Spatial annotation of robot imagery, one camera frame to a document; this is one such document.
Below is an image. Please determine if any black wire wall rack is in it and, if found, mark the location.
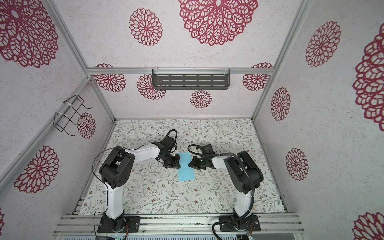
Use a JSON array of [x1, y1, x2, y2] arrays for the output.
[[53, 95, 92, 137]]

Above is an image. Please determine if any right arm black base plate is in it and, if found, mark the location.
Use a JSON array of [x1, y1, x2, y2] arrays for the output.
[[220, 214, 261, 232]]

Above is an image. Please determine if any light blue square paper sheet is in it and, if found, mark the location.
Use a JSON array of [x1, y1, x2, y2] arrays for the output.
[[178, 153, 195, 182]]

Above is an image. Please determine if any aluminium front rail frame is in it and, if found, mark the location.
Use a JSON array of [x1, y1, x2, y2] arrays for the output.
[[52, 213, 305, 237]]

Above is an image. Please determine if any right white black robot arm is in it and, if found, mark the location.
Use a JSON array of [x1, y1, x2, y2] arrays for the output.
[[189, 151, 264, 218]]

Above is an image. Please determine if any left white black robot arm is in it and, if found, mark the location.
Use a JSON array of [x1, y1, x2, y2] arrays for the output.
[[99, 143, 181, 220]]

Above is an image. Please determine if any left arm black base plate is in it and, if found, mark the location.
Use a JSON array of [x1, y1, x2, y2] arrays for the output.
[[97, 216, 141, 233]]

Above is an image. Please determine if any dark grey slotted wall shelf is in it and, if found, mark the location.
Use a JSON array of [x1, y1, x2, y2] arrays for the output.
[[152, 69, 231, 90]]

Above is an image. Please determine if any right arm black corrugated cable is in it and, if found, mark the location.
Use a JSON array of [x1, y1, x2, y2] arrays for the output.
[[187, 143, 257, 211]]

